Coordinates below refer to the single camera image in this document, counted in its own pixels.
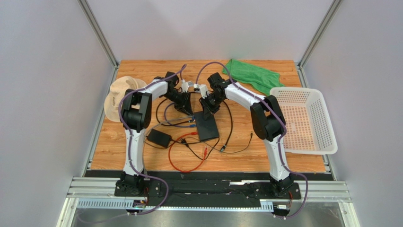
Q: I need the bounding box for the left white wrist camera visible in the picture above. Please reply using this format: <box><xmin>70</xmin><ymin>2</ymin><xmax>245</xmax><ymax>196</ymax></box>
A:
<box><xmin>180</xmin><ymin>79</ymin><xmax>193</xmax><ymax>93</ymax></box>

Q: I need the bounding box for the red ethernet cable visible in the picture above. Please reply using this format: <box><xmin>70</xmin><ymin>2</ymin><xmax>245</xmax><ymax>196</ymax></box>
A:
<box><xmin>168</xmin><ymin>131</ymin><xmax>209</xmax><ymax>173</ymax></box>

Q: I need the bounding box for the beige bucket hat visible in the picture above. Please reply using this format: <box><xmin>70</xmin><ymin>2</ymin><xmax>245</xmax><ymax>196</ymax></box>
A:
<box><xmin>104</xmin><ymin>76</ymin><xmax>147</xmax><ymax>122</ymax></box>

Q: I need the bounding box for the blue ethernet cable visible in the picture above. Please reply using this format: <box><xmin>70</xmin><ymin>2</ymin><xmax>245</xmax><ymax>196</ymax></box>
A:
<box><xmin>163</xmin><ymin>102</ymin><xmax>196</xmax><ymax>128</ymax></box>

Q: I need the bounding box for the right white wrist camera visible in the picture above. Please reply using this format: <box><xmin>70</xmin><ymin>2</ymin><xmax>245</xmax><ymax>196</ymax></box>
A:
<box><xmin>193</xmin><ymin>84</ymin><xmax>209</xmax><ymax>98</ymax></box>

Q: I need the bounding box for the white plastic basket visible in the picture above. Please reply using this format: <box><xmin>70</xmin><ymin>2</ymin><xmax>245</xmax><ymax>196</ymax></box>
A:
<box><xmin>270</xmin><ymin>87</ymin><xmax>338</xmax><ymax>155</ymax></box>

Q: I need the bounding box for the black ethernet cable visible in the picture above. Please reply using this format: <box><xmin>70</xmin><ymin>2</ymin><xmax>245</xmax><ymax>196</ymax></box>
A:
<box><xmin>156</xmin><ymin>91</ymin><xmax>234</xmax><ymax>152</ymax></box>

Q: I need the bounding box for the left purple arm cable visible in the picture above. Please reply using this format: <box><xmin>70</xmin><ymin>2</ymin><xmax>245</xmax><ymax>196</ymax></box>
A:
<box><xmin>117</xmin><ymin>64</ymin><xmax>188</xmax><ymax>216</ymax></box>

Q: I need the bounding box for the green cloth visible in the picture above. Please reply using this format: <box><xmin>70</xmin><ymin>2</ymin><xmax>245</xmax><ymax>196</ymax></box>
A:
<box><xmin>226</xmin><ymin>59</ymin><xmax>285</xmax><ymax>96</ymax></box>

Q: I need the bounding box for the black network switch box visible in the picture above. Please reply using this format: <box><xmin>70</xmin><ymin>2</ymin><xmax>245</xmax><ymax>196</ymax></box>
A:
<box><xmin>194</xmin><ymin>111</ymin><xmax>219</xmax><ymax>141</ymax></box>

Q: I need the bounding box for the aluminium frame rail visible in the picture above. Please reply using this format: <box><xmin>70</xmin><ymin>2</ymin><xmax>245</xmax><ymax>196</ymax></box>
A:
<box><xmin>57</xmin><ymin>177</ymin><xmax>359</xmax><ymax>227</ymax></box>

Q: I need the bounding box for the black power cord with plug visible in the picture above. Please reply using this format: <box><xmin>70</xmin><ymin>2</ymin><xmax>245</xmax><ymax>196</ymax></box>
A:
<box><xmin>142</xmin><ymin>135</ymin><xmax>221</xmax><ymax>161</ymax></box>

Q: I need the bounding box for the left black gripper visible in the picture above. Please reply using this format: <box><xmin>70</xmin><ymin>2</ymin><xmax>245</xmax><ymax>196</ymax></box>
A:
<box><xmin>163</xmin><ymin>90</ymin><xmax>194</xmax><ymax>117</ymax></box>

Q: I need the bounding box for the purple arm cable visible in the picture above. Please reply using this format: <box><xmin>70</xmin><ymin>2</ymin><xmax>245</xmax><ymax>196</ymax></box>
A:
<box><xmin>194</xmin><ymin>61</ymin><xmax>309</xmax><ymax>220</ymax></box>
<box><xmin>117</xmin><ymin>64</ymin><xmax>188</xmax><ymax>216</ymax></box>

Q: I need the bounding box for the grey ethernet cable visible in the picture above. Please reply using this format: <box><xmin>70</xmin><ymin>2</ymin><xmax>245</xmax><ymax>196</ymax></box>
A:
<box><xmin>139</xmin><ymin>115</ymin><xmax>194</xmax><ymax>177</ymax></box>

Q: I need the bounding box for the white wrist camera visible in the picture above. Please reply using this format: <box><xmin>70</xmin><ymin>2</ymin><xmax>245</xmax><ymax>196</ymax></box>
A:
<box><xmin>180</xmin><ymin>79</ymin><xmax>193</xmax><ymax>93</ymax></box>
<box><xmin>193</xmin><ymin>84</ymin><xmax>209</xmax><ymax>98</ymax></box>

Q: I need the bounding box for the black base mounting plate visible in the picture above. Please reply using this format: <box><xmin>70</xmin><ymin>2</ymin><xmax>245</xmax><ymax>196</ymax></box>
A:
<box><xmin>84</xmin><ymin>171</ymin><xmax>334</xmax><ymax>209</ymax></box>

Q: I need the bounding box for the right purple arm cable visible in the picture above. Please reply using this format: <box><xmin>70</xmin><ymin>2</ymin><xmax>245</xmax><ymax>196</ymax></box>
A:
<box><xmin>194</xmin><ymin>61</ymin><xmax>309</xmax><ymax>220</ymax></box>

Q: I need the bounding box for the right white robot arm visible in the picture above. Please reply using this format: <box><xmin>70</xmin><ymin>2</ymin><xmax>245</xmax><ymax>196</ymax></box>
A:
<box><xmin>199</xmin><ymin>73</ymin><xmax>293</xmax><ymax>196</ymax></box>

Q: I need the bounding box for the thin black adapter cable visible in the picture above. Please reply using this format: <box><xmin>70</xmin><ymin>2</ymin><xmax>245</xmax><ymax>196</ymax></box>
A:
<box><xmin>176</xmin><ymin>131</ymin><xmax>255</xmax><ymax>154</ymax></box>

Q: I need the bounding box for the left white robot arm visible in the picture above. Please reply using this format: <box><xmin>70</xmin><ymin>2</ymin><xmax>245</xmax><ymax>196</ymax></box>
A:
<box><xmin>116</xmin><ymin>71</ymin><xmax>193</xmax><ymax>193</ymax></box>

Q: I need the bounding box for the black power adapter brick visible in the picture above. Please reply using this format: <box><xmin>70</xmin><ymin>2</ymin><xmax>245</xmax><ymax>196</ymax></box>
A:
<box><xmin>147</xmin><ymin>129</ymin><xmax>172</xmax><ymax>148</ymax></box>

